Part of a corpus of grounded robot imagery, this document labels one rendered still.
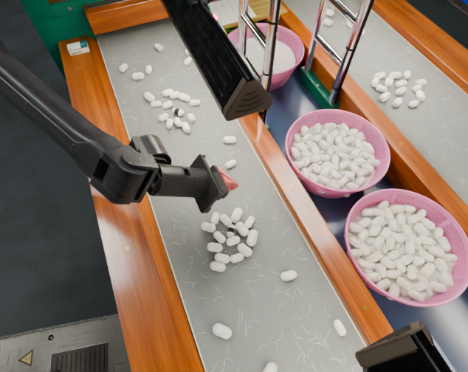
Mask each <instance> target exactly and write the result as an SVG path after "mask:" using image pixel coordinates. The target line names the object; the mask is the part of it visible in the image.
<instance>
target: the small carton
mask: <svg viewBox="0 0 468 372"><path fill-rule="evenodd" d="M67 48H68V51H69V54H70V55H71V56H74V55H79V54H83V53H86V52H90V51H89V46H88V44H87V42H86V41H79V42H76V43H73V44H67Z"/></svg>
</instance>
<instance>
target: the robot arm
mask: <svg viewBox="0 0 468 372"><path fill-rule="evenodd" d="M0 30H1V27H0ZM0 95H1V96H2V97H4V98H5V99H6V100H7V101H8V102H9V103H11V104H12V105H13V106H14V107H15V108H17V109H18V110H19V111H20V112H21V113H22V114H23V115H24V116H25V117H27V118H28V119H29V120H30V121H31V122H32V123H34V124H35V125H36V126H37V127H38V128H40V129H41V130H42V131H43V132H44V133H45V134H46V135H47V136H48V137H49V138H51V139H52V140H53V141H54V142H55V143H57V144H58V145H59V146H60V147H61V148H62V149H64V150H65V152H67V153H68V155H70V156H71V158H72V159H73V160H74V161H75V162H76V164H77V166H78V167H79V169H80V170H81V171H82V172H83V173H85V174H86V175H87V176H88V177H89V178H90V179H91V180H90V183H89V184H90V185H91V186H92V187H94V188H95V189H96V190H97V191H98V192H99V193H101V194H102V195H103V196H104V197H105V198H106V199H107V200H108V201H109V202H111V203H113V204H130V203H141V201H142V199H143V198H144V196H145V194H146V192H148V194H149V195H151V196H171V197H189V198H194V199H195V200H196V203H197V205H198V207H199V210H200V212H201V213H208V212H209V211H210V210H211V209H212V208H211V206H212V205H213V204H214V203H215V201H216V200H220V199H224V198H225V197H226V196H227V195H228V193H229V192H230V191H231V190H235V189H236V188H237V187H238V183H237V182H236V181H235V180H233V179H232V178H231V177H230V176H228V175H227V174H226V173H225V172H224V171H223V170H222V169H221V168H220V167H219V166H218V165H212V166H211V168H209V166H208V164H207V161H206V159H205V157H206V155H204V154H199V155H198V156H197V157H196V159H195V160H194V161H193V163H192V164H191V166H190V167H185V166H178V165H172V164H171V158H170V156H169V154H168V152H167V151H166V149H165V147H164V145H163V144H162V142H161V140H160V138H159V137H158V136H156V135H153V134H146V135H142V136H141V137H132V138H131V141H130V143H129V145H124V144H123V143H121V141H119V140H118V139H117V138H116V137H114V136H111V135H110V134H107V133H106V132H104V131H102V130H101V129H99V128H98V127H97V126H95V125H94V124H93V123H91V122H90V121H89V120H87V119H86V118H85V117H84V116H83V115H82V114H81V113H80V112H78V111H77V110H76V109H75V108H73V107H72V106H71V105H70V104H68V103H67V102H66V101H65V100H64V99H63V98H62V97H61V96H59V95H58V94H57V93H56V92H54V91H53V90H52V89H51V88H50V87H48V85H46V84H45V83H44V82H43V81H42V80H40V79H39V78H38V77H37V76H35V75H34V74H33V73H32V72H31V71H30V70H29V69H28V68H26V67H25V66H24V65H23V64H21V63H20V62H19V61H18V60H17V59H16V58H15V57H14V56H13V55H12V54H11V53H10V52H9V51H8V49H7V48H6V46H5V45H4V43H3V42H2V41H0Z"/></svg>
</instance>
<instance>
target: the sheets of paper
mask: <svg viewBox="0 0 468 372"><path fill-rule="evenodd" d="M208 6H209V7H210V9H211V10H212V11H213V13H214V14H216V16H217V17H218V20H219V22H220V23H221V25H222V26H224V25H227V24H231V23H234V22H237V21H238V0H221V1H215V2H211V3H209V4H208ZM248 14H249V16H250V17H251V18H253V17H256V14H254V12H253V11H252V9H251V7H250V6H249V5H248Z"/></svg>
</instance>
